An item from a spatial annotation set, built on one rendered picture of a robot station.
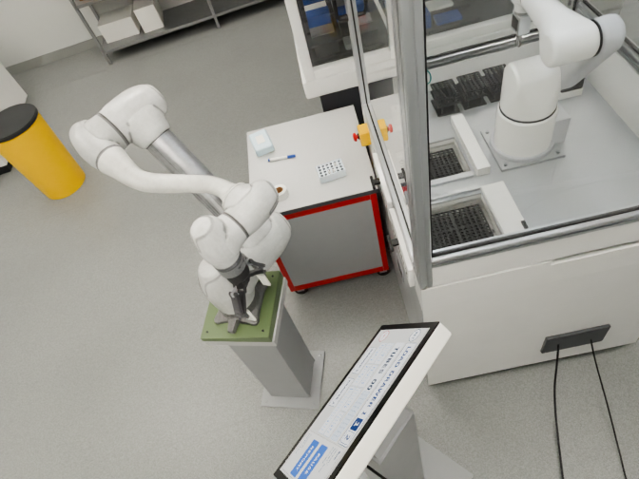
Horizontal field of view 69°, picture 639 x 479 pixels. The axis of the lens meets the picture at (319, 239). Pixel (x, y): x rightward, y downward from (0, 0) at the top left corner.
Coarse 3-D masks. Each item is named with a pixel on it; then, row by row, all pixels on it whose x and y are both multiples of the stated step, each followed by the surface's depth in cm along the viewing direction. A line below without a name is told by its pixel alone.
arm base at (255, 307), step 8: (256, 288) 176; (264, 288) 178; (256, 296) 173; (256, 304) 173; (256, 312) 172; (216, 320) 176; (224, 320) 174; (232, 320) 171; (240, 320) 172; (248, 320) 171; (256, 320) 171; (232, 328) 170
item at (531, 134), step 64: (448, 0) 80; (512, 0) 82; (576, 0) 83; (448, 64) 90; (512, 64) 92; (576, 64) 93; (448, 128) 102; (512, 128) 104; (576, 128) 107; (448, 192) 118; (512, 192) 121; (576, 192) 125
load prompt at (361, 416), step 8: (408, 344) 119; (400, 352) 119; (408, 352) 116; (400, 360) 115; (392, 368) 116; (384, 376) 116; (392, 376) 112; (384, 384) 113; (376, 392) 113; (368, 400) 113; (376, 400) 110; (368, 408) 110; (360, 416) 110; (352, 424) 110; (360, 424) 107; (352, 432) 107; (344, 440) 107
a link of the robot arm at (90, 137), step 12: (84, 120) 150; (96, 120) 146; (72, 132) 147; (84, 132) 145; (96, 132) 145; (108, 132) 146; (120, 132) 148; (72, 144) 148; (84, 144) 144; (96, 144) 143; (108, 144) 144; (120, 144) 149; (84, 156) 145; (96, 156) 143; (96, 168) 146
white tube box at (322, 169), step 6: (330, 162) 216; (336, 162) 215; (318, 168) 215; (324, 168) 215; (330, 168) 213; (336, 168) 214; (342, 168) 212; (318, 174) 213; (324, 174) 212; (330, 174) 211; (336, 174) 212; (342, 174) 212; (324, 180) 212; (330, 180) 213
